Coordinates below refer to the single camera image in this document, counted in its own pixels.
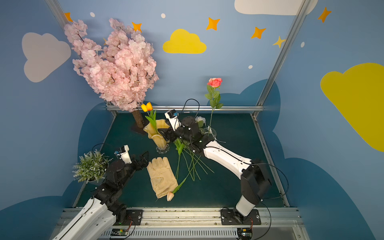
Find pale pink tulip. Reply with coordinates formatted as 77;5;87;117
167;158;200;202

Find orange yellow tulip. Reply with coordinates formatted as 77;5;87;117
141;102;159;134

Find pink rose with stem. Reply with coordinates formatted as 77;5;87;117
205;78;223;132

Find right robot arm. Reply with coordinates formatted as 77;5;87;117
159;110;272;218

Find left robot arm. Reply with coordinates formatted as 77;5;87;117
53;151;149;240

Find clear glass vase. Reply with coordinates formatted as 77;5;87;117
202;127;217;141

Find yellow fluted glass vase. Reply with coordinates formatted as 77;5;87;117
144;119;170;154

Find cream work glove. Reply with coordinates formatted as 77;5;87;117
147;157;179;199

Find small potted green plant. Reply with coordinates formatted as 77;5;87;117
73;150;113;183

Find left circuit board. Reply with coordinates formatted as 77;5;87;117
110;229;130;238

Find circuit board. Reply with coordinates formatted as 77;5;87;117
237;228;253;240
110;229;130;238

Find pink cherry blossom tree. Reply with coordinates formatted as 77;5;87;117
64;19;159;129

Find right circuit board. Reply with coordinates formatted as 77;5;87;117
237;228;253;240

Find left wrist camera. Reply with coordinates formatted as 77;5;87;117
115;145;132;164

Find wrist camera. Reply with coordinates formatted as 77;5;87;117
165;110;180;131
115;145;132;164

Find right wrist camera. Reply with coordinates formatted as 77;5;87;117
165;110;180;131

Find aluminium back frame rail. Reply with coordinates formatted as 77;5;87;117
153;106;264;113

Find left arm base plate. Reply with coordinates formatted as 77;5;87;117
119;209;144;226

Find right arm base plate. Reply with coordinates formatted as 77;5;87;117
220;208;262;226

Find front aluminium rail base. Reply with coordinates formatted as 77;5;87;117
49;206;310;240

